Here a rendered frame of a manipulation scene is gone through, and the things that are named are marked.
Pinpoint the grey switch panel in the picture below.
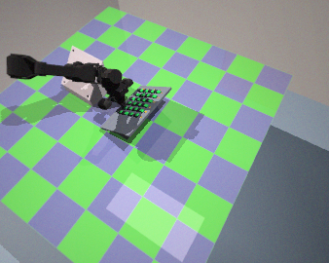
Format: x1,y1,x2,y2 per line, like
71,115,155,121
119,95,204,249
100,86,172,139

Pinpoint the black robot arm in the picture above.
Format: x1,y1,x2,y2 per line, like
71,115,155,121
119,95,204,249
7,54,130,97

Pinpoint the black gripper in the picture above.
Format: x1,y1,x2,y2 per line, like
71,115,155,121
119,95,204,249
98,78,133,110

